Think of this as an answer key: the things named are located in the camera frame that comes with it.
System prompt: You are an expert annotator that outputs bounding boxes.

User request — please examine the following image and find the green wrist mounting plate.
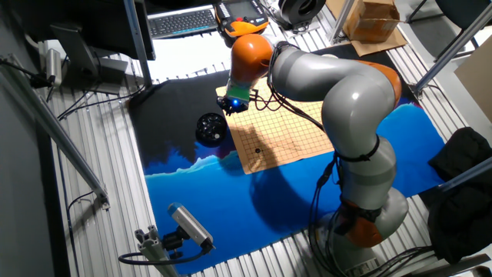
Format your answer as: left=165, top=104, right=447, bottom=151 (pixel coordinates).
left=225, top=83, right=251, bottom=103

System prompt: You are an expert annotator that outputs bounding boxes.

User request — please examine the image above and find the black computer monitor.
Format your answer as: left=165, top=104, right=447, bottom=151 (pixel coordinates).
left=9, top=0, right=157, bottom=62

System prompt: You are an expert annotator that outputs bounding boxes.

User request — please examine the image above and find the tan go board with grid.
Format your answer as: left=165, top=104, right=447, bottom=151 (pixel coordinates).
left=215, top=76, right=335, bottom=175

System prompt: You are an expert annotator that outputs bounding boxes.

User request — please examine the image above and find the black round stone bowl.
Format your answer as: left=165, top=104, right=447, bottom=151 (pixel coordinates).
left=194, top=112, right=228, bottom=149

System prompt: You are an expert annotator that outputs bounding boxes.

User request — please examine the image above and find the black camera ball mount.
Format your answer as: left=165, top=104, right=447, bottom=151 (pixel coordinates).
left=161, top=226, right=189, bottom=261

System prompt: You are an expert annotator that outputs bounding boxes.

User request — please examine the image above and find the white paper sheet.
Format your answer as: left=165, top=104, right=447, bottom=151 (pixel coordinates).
left=148, top=32, right=234, bottom=84

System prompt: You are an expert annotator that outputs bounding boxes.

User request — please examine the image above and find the silver depth camera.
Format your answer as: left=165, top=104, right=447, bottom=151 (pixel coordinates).
left=167, top=202, right=216, bottom=251

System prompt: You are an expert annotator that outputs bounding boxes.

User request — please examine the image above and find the grey monitor stand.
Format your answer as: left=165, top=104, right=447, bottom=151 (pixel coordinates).
left=49, top=22, right=130, bottom=96

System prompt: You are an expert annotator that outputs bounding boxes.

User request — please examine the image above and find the dark office chair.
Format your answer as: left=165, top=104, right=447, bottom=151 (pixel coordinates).
left=405, top=0, right=492, bottom=51

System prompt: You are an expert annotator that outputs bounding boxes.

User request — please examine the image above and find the black device cable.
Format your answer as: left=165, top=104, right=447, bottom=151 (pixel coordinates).
left=0, top=56, right=53, bottom=90

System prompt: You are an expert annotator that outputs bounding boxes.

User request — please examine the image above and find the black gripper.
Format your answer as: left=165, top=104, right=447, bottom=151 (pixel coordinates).
left=216, top=95, right=250, bottom=117

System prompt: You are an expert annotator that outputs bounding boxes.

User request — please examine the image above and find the black camera cable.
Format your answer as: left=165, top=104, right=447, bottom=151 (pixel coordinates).
left=118, top=245, right=211, bottom=267

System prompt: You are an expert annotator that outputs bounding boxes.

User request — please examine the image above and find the upright cardboard panel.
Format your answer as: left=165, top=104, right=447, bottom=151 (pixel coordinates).
left=454, top=45, right=492, bottom=124

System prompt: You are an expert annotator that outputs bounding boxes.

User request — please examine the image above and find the brown cardboard box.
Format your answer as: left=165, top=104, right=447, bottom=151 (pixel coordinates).
left=341, top=0, right=401, bottom=43

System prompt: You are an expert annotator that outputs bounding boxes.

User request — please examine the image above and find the long aluminium frame beam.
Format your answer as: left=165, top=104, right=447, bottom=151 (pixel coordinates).
left=0, top=53, right=111, bottom=211

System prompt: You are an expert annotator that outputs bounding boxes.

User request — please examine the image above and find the orange and black teach pendant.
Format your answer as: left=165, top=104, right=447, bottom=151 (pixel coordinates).
left=214, top=0, right=270, bottom=39

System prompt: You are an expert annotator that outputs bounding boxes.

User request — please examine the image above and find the black round spool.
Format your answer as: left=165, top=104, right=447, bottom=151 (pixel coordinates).
left=277, top=0, right=327, bottom=27

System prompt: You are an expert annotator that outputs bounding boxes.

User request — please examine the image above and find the black computer keyboard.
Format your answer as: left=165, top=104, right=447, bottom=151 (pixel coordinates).
left=147, top=5, right=219, bottom=40

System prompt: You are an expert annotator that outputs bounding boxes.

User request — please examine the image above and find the blue and black landscape mat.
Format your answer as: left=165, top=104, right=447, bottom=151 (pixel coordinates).
left=128, top=42, right=447, bottom=276

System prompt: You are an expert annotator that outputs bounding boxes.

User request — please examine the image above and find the silver cylindrical device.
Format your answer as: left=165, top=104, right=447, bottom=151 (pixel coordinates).
left=45, top=48, right=63, bottom=88

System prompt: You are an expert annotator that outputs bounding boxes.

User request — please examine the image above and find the black cloth bundle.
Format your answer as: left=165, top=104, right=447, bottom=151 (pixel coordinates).
left=418, top=126, right=492, bottom=265

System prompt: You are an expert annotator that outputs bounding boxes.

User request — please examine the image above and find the short aluminium profile mount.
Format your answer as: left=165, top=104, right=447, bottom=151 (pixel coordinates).
left=133, top=225, right=181, bottom=277

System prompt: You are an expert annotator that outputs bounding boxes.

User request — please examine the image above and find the aluminium frame post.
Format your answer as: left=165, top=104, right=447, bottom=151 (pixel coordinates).
left=328, top=0, right=357, bottom=44
left=411, top=2, right=492, bottom=97
left=122, top=0, right=155, bottom=88

